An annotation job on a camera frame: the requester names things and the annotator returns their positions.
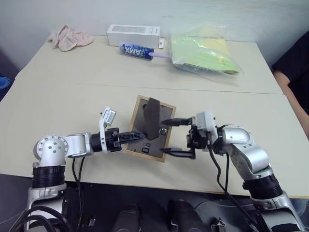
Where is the blue round object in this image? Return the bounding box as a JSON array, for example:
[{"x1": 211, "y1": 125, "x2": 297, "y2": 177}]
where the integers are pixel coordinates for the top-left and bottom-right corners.
[{"x1": 0, "y1": 76, "x2": 11, "y2": 90}]

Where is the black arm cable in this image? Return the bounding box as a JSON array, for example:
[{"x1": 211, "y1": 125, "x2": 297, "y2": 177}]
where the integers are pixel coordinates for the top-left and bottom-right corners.
[
  {"x1": 207, "y1": 135, "x2": 258, "y2": 232},
  {"x1": 71, "y1": 156, "x2": 86, "y2": 192}
]

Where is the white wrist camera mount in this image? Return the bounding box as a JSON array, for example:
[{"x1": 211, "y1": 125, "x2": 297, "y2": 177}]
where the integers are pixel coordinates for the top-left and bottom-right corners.
[
  {"x1": 98, "y1": 106, "x2": 117, "y2": 154},
  {"x1": 196, "y1": 109, "x2": 219, "y2": 153}
]

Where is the white cardboard box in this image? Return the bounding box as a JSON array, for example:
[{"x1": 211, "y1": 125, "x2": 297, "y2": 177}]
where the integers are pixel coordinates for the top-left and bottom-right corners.
[{"x1": 106, "y1": 24, "x2": 168, "y2": 50}]

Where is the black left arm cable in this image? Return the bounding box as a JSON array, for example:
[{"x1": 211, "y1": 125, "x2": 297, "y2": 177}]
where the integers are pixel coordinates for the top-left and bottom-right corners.
[{"x1": 71, "y1": 156, "x2": 86, "y2": 192}]

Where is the plastic bag with yellow-green sheets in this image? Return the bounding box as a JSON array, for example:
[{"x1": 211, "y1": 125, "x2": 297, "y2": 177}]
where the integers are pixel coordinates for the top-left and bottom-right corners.
[{"x1": 168, "y1": 23, "x2": 243, "y2": 78}]

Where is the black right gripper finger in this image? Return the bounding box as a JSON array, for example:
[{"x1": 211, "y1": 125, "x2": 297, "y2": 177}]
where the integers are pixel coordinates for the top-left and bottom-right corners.
[
  {"x1": 161, "y1": 117, "x2": 196, "y2": 128},
  {"x1": 159, "y1": 147, "x2": 197, "y2": 160}
]

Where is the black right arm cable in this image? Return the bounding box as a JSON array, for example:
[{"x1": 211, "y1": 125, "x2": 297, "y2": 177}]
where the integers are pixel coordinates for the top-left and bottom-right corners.
[{"x1": 207, "y1": 135, "x2": 258, "y2": 232}]

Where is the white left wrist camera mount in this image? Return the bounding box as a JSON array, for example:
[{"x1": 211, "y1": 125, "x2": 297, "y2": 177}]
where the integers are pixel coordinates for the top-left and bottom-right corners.
[{"x1": 98, "y1": 106, "x2": 117, "y2": 154}]

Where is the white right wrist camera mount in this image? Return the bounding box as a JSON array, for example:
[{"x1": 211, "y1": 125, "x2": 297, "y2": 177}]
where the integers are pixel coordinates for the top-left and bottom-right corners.
[{"x1": 196, "y1": 109, "x2": 219, "y2": 153}]

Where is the black cable bundle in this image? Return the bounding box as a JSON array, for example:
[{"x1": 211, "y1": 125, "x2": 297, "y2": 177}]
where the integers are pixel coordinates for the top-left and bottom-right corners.
[{"x1": 9, "y1": 205, "x2": 73, "y2": 232}]

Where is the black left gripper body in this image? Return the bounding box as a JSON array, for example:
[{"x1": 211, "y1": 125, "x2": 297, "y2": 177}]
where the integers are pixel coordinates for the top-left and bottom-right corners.
[{"x1": 104, "y1": 127, "x2": 123, "y2": 153}]

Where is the wooden picture frame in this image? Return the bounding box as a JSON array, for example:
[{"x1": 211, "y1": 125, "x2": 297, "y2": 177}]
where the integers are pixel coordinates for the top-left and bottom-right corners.
[{"x1": 123, "y1": 94, "x2": 177, "y2": 163}]

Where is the person in black shirt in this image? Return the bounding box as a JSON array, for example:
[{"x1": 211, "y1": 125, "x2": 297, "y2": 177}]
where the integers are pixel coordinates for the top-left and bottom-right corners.
[{"x1": 271, "y1": 30, "x2": 309, "y2": 142}]

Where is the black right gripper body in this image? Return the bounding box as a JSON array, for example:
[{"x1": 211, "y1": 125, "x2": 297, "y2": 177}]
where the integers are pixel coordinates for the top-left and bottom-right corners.
[{"x1": 186, "y1": 123, "x2": 210, "y2": 161}]

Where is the pink crumpled cloth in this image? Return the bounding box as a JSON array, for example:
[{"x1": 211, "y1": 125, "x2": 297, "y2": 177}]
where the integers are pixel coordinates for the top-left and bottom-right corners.
[{"x1": 46, "y1": 24, "x2": 95, "y2": 52}]

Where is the dark rounded shape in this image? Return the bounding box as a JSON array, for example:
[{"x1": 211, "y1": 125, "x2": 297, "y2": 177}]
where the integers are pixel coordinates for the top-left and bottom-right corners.
[
  {"x1": 167, "y1": 199, "x2": 202, "y2": 232},
  {"x1": 115, "y1": 204, "x2": 142, "y2": 232}
]

